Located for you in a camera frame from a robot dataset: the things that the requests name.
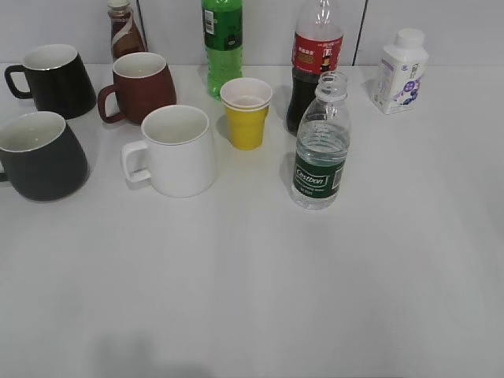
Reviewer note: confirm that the clear water bottle green label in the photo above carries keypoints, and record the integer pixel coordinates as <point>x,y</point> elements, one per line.
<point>322,145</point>

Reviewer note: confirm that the dark grey mug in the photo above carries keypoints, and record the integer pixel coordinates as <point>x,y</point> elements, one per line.
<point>41,157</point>

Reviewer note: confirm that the white mug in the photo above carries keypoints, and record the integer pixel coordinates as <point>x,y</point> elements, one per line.
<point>176,153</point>

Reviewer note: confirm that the dark red mug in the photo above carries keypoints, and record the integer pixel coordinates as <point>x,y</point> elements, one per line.
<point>142,83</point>

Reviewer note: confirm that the black mug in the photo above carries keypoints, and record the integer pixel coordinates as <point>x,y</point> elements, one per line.
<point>55,78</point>

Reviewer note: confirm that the yellow paper cup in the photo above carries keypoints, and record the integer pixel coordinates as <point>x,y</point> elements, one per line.
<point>246,102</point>

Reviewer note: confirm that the cola bottle red label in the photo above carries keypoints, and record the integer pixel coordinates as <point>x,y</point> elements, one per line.
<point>317,44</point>

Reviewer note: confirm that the green soda bottle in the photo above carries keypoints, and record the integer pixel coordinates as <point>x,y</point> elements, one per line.
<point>222,24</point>

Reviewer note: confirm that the brown swirl drink bottle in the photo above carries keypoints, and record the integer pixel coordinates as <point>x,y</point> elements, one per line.
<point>125,35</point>

